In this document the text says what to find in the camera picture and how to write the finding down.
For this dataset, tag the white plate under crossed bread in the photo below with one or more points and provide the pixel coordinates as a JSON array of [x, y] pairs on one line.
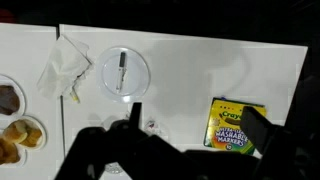
[[22, 156]]

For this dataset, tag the yellow Crayola markers box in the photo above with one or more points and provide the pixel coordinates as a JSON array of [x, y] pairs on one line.
[[223, 130]]

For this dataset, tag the chocolate sweet bread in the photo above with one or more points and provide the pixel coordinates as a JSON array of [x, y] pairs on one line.
[[8, 100]]

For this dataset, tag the small yellow packet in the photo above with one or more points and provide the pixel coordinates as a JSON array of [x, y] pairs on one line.
[[76, 97]]

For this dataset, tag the white plate under chocolate bread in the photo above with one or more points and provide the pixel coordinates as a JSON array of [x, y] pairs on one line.
[[22, 96]]

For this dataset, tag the white plate under folded bread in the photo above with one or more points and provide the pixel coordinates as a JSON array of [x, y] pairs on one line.
[[42, 131]]

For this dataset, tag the round golden crossed bread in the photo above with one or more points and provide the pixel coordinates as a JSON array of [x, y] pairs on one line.
[[8, 151]]

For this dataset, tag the golden folded bread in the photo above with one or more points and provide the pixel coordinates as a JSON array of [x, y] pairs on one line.
[[20, 131]]

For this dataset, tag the black and white marker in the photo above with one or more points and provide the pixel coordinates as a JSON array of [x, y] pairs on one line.
[[121, 63]]

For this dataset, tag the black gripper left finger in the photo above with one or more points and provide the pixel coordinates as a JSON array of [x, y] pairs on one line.
[[135, 115]]

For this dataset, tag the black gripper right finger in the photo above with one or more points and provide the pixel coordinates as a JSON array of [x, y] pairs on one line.
[[260, 130]]

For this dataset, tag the crumpled white paper napkin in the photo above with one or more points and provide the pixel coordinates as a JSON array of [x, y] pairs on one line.
[[63, 70]]

